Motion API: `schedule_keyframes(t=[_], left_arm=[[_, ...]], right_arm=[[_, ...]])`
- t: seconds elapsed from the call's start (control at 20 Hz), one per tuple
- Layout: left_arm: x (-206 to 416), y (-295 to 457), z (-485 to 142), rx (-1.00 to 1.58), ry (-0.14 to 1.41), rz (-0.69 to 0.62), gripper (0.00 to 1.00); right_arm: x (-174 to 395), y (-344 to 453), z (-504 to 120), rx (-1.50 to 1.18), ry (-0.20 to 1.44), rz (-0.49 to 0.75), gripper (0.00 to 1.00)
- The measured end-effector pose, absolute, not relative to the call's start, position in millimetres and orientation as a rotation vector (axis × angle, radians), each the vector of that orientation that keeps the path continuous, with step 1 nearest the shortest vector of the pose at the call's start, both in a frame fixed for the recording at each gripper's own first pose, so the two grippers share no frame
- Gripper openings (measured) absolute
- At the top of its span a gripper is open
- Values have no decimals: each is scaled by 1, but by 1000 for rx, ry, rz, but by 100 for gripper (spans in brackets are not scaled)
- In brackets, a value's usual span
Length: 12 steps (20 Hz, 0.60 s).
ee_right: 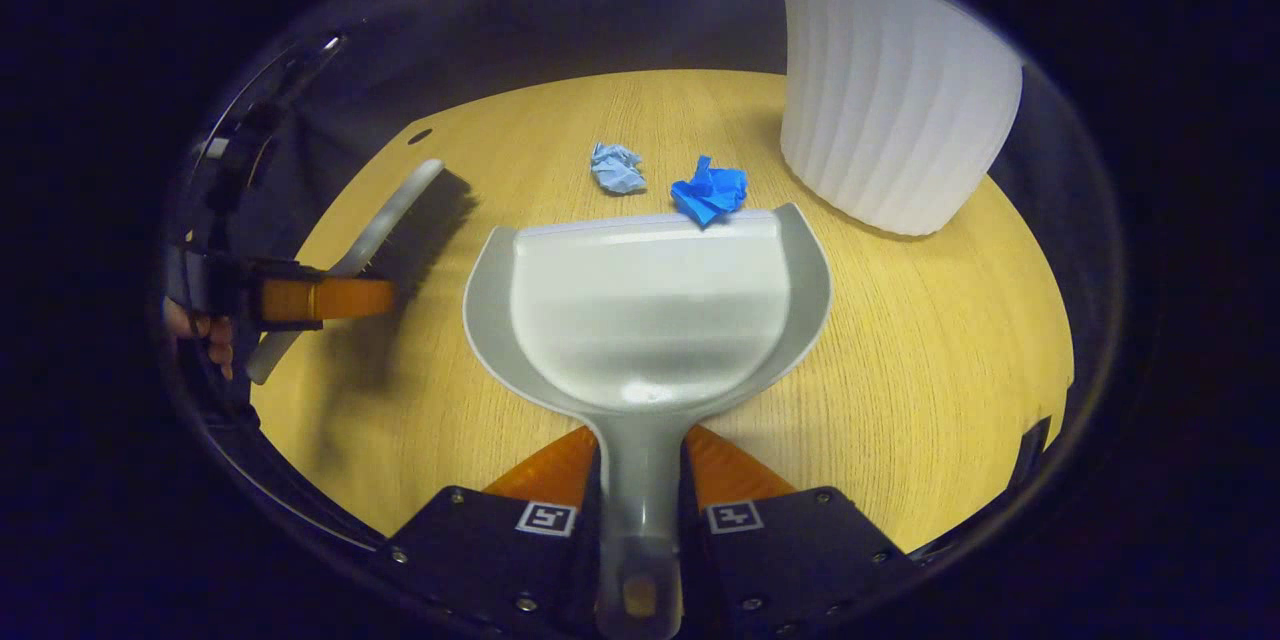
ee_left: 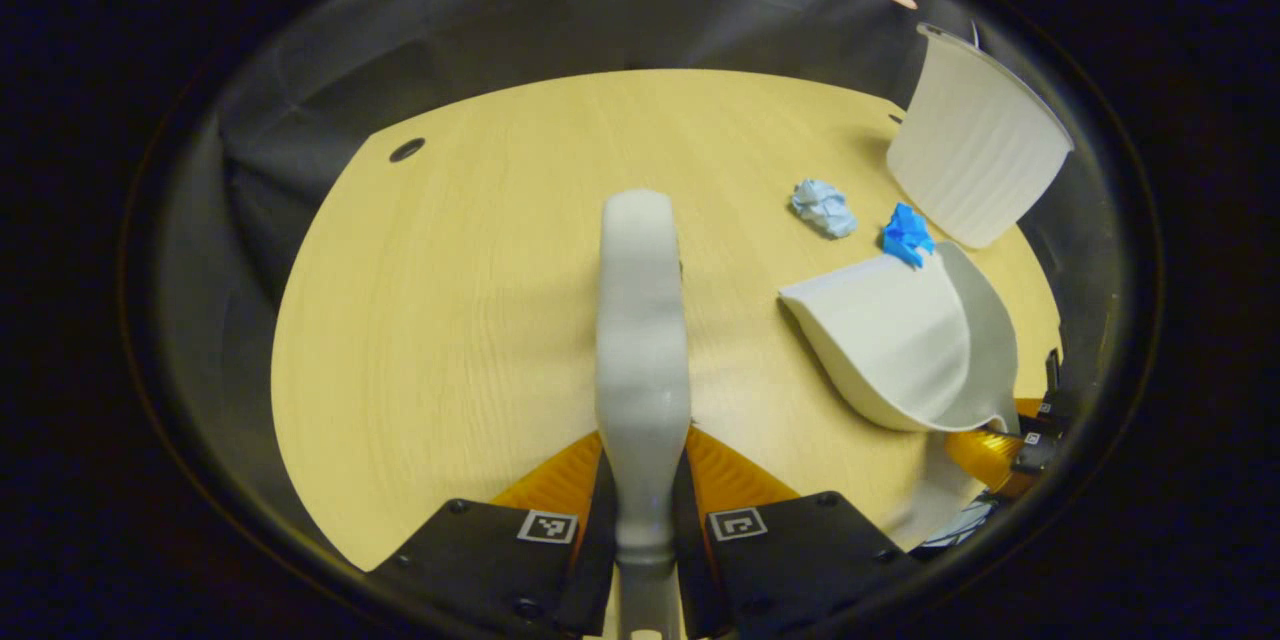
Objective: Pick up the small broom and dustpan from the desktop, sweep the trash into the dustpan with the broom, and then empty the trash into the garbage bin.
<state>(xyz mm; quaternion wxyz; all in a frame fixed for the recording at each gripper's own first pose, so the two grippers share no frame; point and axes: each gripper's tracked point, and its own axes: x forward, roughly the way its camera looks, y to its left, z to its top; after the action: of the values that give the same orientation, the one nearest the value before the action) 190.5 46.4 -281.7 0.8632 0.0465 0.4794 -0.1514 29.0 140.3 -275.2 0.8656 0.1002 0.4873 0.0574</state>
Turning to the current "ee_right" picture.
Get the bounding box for bright blue paper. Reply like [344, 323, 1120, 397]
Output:
[670, 156, 749, 227]

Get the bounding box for light blue paper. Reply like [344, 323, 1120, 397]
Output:
[590, 142, 647, 196]

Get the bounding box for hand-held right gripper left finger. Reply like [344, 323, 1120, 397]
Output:
[380, 425, 603, 640]

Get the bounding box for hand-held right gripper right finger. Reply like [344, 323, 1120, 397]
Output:
[682, 423, 917, 640]

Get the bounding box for white ribbed garbage bin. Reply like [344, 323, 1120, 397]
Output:
[753, 0, 1024, 237]

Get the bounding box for white dustpan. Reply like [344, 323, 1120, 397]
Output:
[463, 203, 833, 640]

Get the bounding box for black backdrop cloth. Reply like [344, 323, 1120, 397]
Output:
[185, 0, 1116, 441]

